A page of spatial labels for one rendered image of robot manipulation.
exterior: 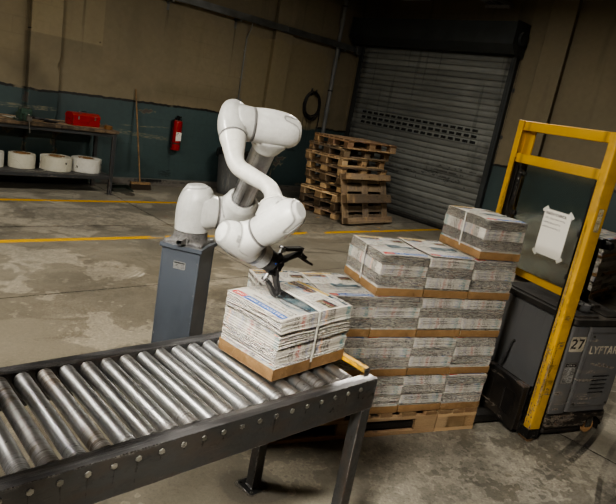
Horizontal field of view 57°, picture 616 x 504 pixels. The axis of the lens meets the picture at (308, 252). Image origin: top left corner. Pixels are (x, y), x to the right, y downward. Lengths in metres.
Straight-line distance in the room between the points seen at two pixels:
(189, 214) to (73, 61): 6.60
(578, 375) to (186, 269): 2.47
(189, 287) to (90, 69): 6.73
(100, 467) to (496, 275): 2.41
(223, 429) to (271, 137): 1.07
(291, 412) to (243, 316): 0.37
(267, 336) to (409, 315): 1.33
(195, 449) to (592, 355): 2.78
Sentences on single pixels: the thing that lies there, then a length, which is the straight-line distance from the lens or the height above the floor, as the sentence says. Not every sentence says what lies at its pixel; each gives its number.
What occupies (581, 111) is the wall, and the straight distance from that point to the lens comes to 9.57.
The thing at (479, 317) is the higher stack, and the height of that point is 0.73.
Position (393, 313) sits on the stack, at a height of 0.74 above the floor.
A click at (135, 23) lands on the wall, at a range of 9.42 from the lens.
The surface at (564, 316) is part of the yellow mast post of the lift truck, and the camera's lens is 3.55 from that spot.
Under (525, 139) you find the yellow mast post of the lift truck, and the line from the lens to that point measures 3.99.
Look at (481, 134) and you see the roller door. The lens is 10.18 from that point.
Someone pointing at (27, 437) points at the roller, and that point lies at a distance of 1.65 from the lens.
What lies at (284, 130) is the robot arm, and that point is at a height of 1.60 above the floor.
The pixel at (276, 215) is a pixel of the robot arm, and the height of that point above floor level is 1.37.
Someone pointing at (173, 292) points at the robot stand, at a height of 0.77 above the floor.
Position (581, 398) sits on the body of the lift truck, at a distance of 4.04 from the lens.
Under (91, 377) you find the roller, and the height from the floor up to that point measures 0.79.
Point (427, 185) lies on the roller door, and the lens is 10.67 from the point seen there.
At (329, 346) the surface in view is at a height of 0.87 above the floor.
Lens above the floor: 1.70
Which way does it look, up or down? 14 degrees down
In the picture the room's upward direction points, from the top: 10 degrees clockwise
